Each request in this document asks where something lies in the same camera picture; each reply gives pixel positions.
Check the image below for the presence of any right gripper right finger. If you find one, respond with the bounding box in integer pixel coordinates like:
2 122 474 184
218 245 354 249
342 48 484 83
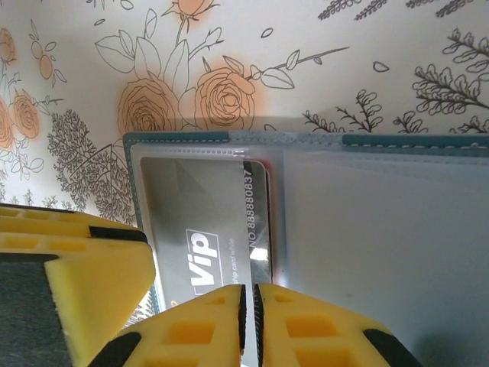
253 282 423 367

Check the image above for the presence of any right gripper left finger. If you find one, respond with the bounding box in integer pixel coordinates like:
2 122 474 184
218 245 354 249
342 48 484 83
87 284 248 367

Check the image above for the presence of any grey VIP card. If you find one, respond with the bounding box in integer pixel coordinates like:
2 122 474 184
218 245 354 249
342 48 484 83
139 155 277 307

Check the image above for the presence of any plain red card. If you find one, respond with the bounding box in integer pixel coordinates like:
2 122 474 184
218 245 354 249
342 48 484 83
262 160 277 276

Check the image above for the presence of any floral tablecloth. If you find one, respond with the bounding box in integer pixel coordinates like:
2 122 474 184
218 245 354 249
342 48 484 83
0 0 489 337

